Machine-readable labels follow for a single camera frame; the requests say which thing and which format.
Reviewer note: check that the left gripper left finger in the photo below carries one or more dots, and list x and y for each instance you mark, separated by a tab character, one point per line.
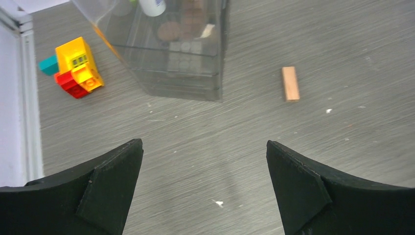
92	198

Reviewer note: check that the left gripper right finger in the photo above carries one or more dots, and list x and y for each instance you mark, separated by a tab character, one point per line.
316	199

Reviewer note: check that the grey square sample palette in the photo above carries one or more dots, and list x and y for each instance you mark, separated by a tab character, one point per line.
185	57

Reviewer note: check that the clear acrylic drawer organizer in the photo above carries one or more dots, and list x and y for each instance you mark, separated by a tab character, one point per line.
132	37

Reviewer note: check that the pink round powder puff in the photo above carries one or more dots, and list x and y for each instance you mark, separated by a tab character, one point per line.
169	31

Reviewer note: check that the white cylindrical bottle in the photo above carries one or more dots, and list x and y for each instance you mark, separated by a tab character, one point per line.
152	8

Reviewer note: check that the eyeshadow palette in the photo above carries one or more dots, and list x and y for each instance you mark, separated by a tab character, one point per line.
193	19

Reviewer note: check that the peach concealer stick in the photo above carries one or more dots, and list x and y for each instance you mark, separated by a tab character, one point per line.
290	83

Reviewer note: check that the colourful toy block stack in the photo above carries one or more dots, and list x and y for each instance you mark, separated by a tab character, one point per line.
73	68

